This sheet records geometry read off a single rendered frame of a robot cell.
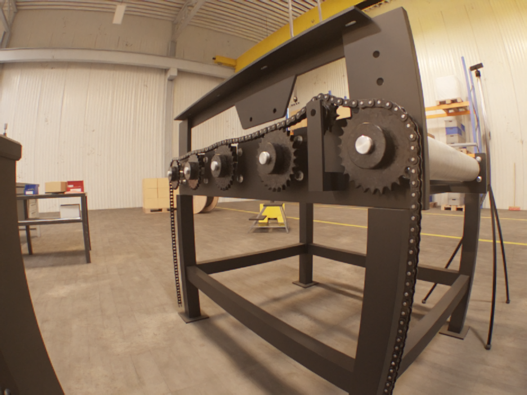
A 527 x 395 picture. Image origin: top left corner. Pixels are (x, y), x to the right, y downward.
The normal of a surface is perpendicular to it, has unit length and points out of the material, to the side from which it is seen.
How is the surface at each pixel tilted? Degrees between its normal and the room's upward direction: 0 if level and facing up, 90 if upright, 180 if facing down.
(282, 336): 90
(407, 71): 90
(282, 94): 90
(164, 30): 90
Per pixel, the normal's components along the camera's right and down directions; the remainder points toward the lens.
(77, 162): 0.58, 0.03
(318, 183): -0.81, 0.04
